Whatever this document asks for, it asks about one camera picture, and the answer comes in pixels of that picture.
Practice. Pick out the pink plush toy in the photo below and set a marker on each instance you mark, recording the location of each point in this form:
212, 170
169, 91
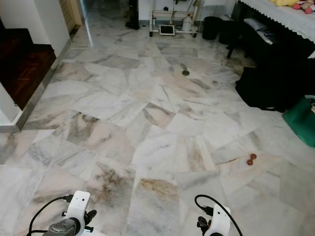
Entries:
306, 5

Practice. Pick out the black waste bin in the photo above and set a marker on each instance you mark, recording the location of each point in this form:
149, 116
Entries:
211, 28
226, 32

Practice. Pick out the white plastic bottle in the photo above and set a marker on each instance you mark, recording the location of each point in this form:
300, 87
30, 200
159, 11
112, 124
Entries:
187, 23

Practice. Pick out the black floor stand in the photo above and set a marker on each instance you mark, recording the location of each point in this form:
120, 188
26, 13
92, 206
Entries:
133, 17

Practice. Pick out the round metal floor drain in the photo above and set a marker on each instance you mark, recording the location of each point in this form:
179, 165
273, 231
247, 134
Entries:
185, 73

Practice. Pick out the grey seat cushion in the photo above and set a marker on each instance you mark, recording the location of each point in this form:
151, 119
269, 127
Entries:
262, 29

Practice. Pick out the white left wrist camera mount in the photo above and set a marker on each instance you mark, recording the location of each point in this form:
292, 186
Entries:
78, 206

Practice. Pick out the white metal cart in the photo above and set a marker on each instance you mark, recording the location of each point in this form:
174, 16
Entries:
152, 17

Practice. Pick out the table with white tablecloth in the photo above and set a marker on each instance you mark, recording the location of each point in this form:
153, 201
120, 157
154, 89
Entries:
280, 14

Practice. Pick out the black bag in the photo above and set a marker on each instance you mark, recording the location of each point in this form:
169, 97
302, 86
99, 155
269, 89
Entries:
266, 88

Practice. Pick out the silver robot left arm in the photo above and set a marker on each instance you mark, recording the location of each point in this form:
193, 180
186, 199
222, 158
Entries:
65, 228

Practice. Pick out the white framed tablet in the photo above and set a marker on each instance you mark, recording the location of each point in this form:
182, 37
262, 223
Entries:
167, 30

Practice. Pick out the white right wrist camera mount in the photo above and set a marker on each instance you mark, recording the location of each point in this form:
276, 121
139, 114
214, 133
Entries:
219, 221

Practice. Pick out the small brown dumbbell-shaped object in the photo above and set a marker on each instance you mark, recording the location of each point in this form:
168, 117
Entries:
252, 159

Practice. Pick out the wooden door frame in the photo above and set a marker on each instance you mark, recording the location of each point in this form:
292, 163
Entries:
71, 12

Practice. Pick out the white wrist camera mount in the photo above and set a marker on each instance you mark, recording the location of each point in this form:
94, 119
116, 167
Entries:
219, 221
78, 206

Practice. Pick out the green bag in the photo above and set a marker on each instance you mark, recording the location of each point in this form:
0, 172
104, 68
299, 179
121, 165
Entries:
300, 120

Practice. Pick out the yellow plush toy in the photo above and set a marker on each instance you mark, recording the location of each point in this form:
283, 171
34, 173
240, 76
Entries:
283, 2

